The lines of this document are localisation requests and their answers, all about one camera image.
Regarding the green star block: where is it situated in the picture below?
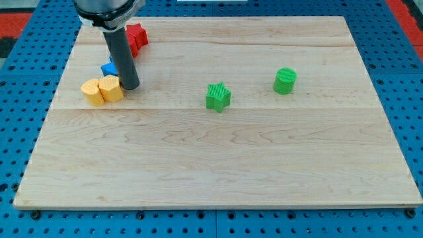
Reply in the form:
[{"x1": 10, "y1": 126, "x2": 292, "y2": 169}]
[{"x1": 206, "y1": 82, "x2": 231, "y2": 113}]

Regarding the red block behind rod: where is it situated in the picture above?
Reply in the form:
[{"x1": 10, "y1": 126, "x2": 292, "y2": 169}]
[{"x1": 127, "y1": 35, "x2": 139, "y2": 58}]

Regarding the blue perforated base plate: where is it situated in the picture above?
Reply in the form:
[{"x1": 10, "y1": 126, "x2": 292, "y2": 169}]
[{"x1": 1, "y1": 0, "x2": 422, "y2": 237}]

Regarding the blue block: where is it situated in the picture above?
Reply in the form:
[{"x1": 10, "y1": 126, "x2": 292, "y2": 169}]
[{"x1": 100, "y1": 56, "x2": 118, "y2": 76}]

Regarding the yellow hexagon block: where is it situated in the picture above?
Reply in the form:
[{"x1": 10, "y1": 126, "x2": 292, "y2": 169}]
[{"x1": 98, "y1": 75, "x2": 124, "y2": 102}]

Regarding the light wooden board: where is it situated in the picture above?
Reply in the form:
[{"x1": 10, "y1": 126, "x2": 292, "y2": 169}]
[{"x1": 13, "y1": 16, "x2": 422, "y2": 211}]

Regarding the yellow heart block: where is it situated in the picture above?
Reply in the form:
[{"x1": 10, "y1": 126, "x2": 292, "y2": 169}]
[{"x1": 80, "y1": 79, "x2": 104, "y2": 107}]

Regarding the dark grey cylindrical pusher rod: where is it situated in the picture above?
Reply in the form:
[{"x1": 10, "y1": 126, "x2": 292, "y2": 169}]
[{"x1": 103, "y1": 28, "x2": 140, "y2": 90}]

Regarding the red star block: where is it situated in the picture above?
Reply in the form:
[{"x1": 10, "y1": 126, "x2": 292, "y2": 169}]
[{"x1": 126, "y1": 23, "x2": 149, "y2": 50}]

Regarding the green cylinder block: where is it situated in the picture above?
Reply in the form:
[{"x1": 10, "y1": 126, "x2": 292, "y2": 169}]
[{"x1": 273, "y1": 67, "x2": 297, "y2": 95}]

